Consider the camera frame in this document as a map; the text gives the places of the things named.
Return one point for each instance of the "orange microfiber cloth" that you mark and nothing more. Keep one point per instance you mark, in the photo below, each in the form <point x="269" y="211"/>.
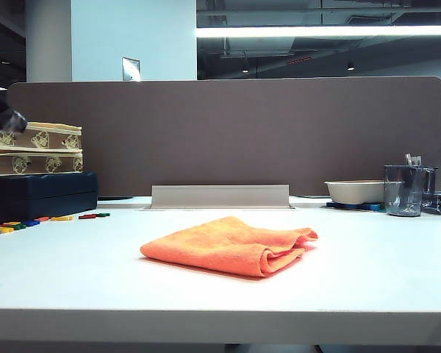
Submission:
<point x="224" y="246"/>

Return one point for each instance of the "orange letter magnet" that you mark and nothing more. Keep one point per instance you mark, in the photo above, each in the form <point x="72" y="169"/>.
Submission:
<point x="43" y="219"/>

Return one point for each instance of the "slim yellow letter magnet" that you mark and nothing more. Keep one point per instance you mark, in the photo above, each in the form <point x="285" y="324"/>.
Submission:
<point x="61" y="218"/>

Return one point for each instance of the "long red letter magnet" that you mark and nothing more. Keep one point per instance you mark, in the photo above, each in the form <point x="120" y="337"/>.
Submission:
<point x="88" y="216"/>

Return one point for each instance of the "white round column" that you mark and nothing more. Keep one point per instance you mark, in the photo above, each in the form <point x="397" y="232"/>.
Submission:
<point x="47" y="40"/>

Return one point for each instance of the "dark blue case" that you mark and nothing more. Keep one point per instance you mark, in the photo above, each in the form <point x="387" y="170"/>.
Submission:
<point x="40" y="196"/>

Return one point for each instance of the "brown desk divider panel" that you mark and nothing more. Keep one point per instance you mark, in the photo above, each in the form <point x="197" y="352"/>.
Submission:
<point x="224" y="136"/>

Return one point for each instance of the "white ceiling light strip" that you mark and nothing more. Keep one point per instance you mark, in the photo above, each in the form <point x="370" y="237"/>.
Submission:
<point x="316" y="31"/>

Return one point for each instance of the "white paper bowl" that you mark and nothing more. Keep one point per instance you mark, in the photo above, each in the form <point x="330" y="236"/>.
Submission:
<point x="353" y="191"/>

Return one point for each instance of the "blue mat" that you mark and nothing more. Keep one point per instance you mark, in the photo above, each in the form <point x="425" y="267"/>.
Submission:
<point x="371" y="207"/>

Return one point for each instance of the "clear grey plastic cup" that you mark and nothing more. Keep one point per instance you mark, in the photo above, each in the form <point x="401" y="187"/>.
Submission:
<point x="404" y="191"/>

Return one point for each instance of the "pens in holder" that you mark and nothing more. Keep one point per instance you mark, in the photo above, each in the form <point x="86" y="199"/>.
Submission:
<point x="413" y="160"/>

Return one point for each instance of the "dark transparent pen holder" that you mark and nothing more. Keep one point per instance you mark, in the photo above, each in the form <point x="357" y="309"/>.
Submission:
<point x="430" y="180"/>

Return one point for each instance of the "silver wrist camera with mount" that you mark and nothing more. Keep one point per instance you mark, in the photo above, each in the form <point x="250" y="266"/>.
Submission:
<point x="14" y="120"/>

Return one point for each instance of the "silver wall sign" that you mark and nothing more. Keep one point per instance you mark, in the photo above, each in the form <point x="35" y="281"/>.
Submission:
<point x="131" y="68"/>

